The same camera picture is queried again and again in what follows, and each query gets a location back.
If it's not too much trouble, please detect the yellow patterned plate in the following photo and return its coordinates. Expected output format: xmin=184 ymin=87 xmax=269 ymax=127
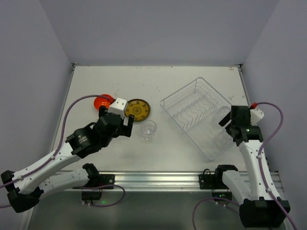
xmin=125 ymin=99 xmax=151 ymax=122

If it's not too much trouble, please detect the clear glass cup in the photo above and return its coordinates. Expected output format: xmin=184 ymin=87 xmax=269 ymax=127
xmin=218 ymin=106 xmax=231 ymax=118
xmin=140 ymin=120 xmax=157 ymax=141

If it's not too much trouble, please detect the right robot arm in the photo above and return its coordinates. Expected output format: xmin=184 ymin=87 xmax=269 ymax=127
xmin=215 ymin=105 xmax=290 ymax=228

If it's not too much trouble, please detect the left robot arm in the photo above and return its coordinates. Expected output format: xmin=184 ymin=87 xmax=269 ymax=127
xmin=1 ymin=108 xmax=134 ymax=213

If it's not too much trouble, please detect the orange bowl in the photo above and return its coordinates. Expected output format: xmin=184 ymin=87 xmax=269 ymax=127
xmin=94 ymin=94 xmax=115 ymax=111

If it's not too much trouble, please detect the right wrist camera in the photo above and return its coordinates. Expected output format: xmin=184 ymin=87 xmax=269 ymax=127
xmin=249 ymin=103 xmax=264 ymax=126

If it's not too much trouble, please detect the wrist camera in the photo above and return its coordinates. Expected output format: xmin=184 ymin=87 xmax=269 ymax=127
xmin=249 ymin=103 xmax=264 ymax=126
xmin=108 ymin=98 xmax=128 ymax=119

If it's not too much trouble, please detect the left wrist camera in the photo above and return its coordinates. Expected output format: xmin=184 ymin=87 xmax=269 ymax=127
xmin=108 ymin=98 xmax=128 ymax=119

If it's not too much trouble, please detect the white wire dish rack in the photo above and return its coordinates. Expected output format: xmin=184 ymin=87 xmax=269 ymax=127
xmin=160 ymin=77 xmax=239 ymax=162

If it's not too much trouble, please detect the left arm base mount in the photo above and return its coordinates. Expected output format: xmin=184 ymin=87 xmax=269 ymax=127
xmin=75 ymin=163 xmax=115 ymax=189

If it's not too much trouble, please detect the aluminium mounting rail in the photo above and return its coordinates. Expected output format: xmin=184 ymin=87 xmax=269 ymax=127
xmin=31 ymin=170 xmax=286 ymax=192

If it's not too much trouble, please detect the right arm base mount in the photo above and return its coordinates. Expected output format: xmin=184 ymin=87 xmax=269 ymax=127
xmin=198 ymin=165 xmax=238 ymax=190

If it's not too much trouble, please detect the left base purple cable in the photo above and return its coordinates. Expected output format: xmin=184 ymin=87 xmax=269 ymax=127
xmin=81 ymin=184 xmax=127 ymax=207

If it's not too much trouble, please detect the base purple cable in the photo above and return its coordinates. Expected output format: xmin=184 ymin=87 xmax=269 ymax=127
xmin=191 ymin=197 xmax=240 ymax=230
xmin=81 ymin=184 xmax=127 ymax=207

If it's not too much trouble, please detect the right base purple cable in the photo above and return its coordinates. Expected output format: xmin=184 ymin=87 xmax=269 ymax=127
xmin=191 ymin=197 xmax=240 ymax=230

